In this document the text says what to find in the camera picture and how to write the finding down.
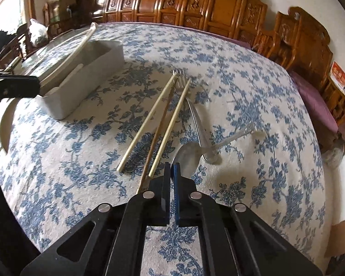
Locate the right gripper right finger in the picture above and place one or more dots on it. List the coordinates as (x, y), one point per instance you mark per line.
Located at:
(186, 211)

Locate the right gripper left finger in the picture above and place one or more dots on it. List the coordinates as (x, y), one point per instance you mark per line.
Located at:
(159, 210)

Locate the cream plastic fork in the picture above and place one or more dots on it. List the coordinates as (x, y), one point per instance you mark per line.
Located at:
(45, 79)

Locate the steel dinner fork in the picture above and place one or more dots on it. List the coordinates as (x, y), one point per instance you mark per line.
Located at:
(210, 157)

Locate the steel spoon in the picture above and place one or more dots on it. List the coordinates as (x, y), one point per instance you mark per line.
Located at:
(188, 158)

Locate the grey rectangular utensil tray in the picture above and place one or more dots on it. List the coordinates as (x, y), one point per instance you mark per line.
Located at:
(99, 60)

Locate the white plastic bag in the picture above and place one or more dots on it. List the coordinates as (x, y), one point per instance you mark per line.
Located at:
(38, 33)

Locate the blue floral tablecloth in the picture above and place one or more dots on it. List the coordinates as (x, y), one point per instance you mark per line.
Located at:
(144, 149)

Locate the purple bench cushion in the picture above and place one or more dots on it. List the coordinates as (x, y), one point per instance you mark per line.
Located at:
(316, 106)

